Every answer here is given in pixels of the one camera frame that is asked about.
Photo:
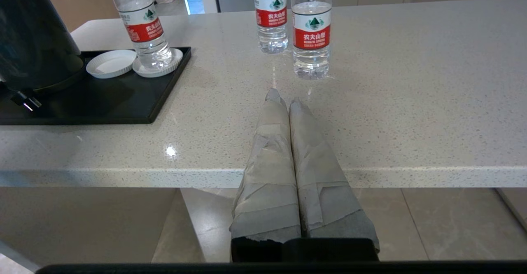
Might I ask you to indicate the right gripper tape-wrapped left finger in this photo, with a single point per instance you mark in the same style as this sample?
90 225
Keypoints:
267 175

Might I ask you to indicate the black rectangular tray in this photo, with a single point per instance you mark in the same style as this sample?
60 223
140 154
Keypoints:
103 101

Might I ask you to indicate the clear water bottle red cap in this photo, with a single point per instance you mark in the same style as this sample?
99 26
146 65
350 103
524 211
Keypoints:
311 31
270 14
142 22

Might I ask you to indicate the brown wooden door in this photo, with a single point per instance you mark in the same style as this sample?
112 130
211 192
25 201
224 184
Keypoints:
82 2

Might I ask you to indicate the right gripper tape-wrapped right finger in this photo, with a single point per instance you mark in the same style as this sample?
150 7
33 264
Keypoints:
321 183

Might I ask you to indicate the black electric kettle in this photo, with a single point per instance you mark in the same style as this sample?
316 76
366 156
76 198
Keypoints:
33 31

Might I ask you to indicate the small white saucer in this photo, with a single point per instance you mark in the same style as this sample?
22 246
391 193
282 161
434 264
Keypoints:
156 73
111 64

